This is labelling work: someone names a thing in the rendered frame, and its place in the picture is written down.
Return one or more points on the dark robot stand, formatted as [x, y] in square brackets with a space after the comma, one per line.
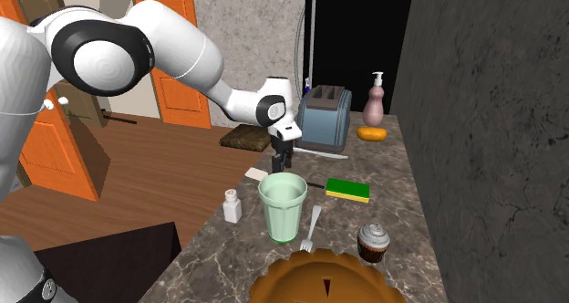
[111, 266]

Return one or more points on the orange soap bar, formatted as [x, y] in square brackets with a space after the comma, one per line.
[371, 134]

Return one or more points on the green and yellow sponge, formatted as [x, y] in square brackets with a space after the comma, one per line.
[349, 188]

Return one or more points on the dark brown mat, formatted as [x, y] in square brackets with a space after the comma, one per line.
[244, 138]

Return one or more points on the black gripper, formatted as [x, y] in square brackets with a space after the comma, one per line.
[282, 150]

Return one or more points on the pink soap dispenser bottle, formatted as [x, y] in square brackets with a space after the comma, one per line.
[373, 108]

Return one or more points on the orange panelled door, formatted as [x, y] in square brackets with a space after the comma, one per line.
[182, 93]

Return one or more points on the white salt shaker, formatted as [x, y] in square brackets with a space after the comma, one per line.
[232, 210]

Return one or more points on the brown panelled door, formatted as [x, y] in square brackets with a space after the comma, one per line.
[82, 110]

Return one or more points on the silver fork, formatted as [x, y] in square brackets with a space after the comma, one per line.
[314, 222]

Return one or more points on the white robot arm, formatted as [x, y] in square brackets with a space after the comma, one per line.
[177, 48]

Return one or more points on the blue grey toaster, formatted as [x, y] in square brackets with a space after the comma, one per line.
[324, 119]

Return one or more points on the white knife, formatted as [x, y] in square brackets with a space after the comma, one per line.
[324, 153]

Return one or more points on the cupcake with white frosting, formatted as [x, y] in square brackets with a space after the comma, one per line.
[373, 244]

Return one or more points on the pale green ribbed cup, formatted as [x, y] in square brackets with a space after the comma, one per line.
[282, 213]

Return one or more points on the orange door with white knob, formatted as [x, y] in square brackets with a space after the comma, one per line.
[57, 155]

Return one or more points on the brown pie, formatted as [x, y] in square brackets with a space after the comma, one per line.
[302, 280]

